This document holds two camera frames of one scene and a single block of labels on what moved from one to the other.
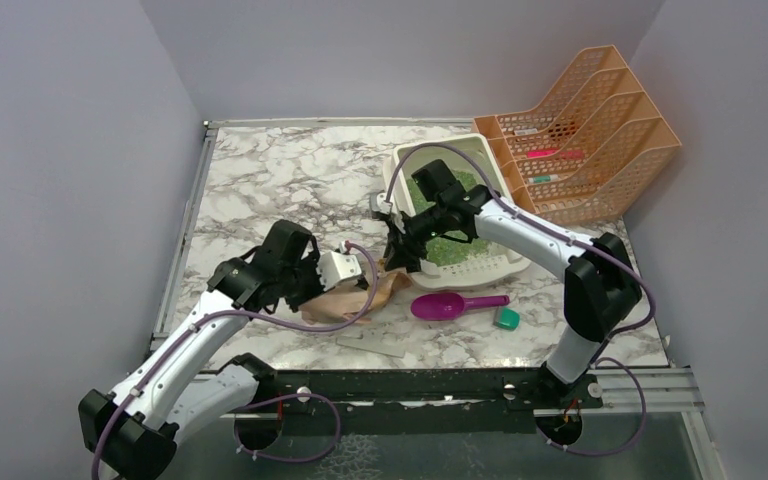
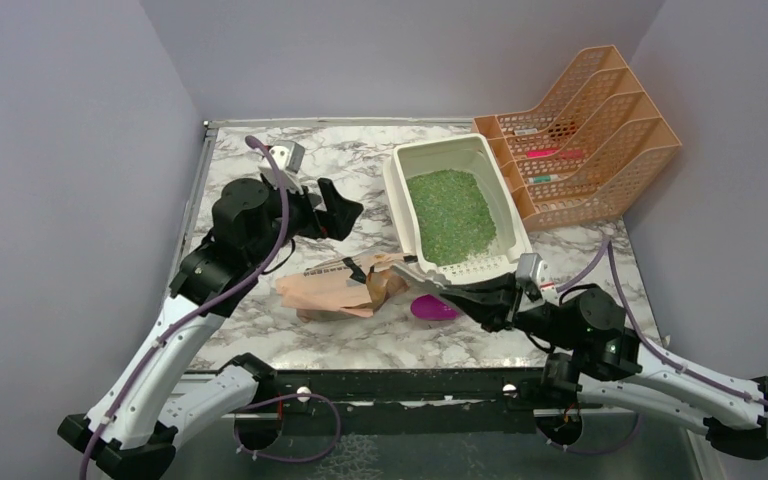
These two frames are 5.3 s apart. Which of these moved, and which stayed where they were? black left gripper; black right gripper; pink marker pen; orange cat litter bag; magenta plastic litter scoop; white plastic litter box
Moved: black right gripper; black left gripper
Stayed: orange cat litter bag; magenta plastic litter scoop; pink marker pen; white plastic litter box
